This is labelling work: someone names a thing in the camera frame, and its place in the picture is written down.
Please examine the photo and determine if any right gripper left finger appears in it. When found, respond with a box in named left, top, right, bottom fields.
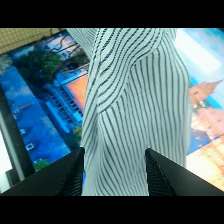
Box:
left=0, top=147, right=86, bottom=197

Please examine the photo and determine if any black and white striped shirt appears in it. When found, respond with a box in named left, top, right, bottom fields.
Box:
left=65, top=28, right=194, bottom=197

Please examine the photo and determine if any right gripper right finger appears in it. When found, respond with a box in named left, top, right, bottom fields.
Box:
left=144, top=148, right=224, bottom=197

